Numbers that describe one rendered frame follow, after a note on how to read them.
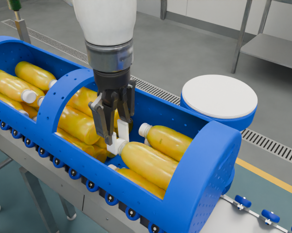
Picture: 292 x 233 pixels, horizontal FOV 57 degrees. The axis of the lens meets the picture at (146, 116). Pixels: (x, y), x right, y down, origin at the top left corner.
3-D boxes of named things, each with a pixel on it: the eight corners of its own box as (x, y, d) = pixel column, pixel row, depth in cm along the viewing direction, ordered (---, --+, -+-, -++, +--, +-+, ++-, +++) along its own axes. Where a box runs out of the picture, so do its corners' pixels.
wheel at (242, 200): (249, 208, 71) (252, 201, 71) (233, 199, 73) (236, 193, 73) (249, 208, 75) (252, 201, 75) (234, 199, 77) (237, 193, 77)
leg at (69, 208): (71, 222, 172) (48, 156, 132) (65, 217, 174) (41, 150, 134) (78, 215, 175) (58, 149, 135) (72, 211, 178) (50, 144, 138)
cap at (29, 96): (32, 100, 89) (35, 102, 88) (21, 102, 86) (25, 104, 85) (33, 89, 87) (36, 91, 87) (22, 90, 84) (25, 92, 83)
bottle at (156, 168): (196, 171, 63) (134, 137, 71) (190, 170, 57) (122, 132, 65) (182, 198, 63) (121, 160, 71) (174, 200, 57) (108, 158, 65)
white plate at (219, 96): (186, 116, 91) (185, 119, 92) (268, 116, 91) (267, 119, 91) (179, 74, 112) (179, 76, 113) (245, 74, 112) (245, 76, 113)
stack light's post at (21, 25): (60, 161, 211) (18, 21, 141) (57, 158, 213) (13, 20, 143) (64, 157, 214) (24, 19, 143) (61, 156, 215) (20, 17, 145)
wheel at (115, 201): (118, 194, 73) (123, 193, 75) (106, 187, 75) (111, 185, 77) (113, 209, 74) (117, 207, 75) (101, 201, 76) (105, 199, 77)
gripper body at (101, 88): (111, 78, 49) (114, 117, 55) (139, 60, 55) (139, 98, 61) (82, 66, 53) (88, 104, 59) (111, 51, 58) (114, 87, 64)
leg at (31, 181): (53, 240, 163) (23, 174, 123) (47, 234, 166) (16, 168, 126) (61, 232, 167) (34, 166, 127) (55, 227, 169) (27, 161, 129)
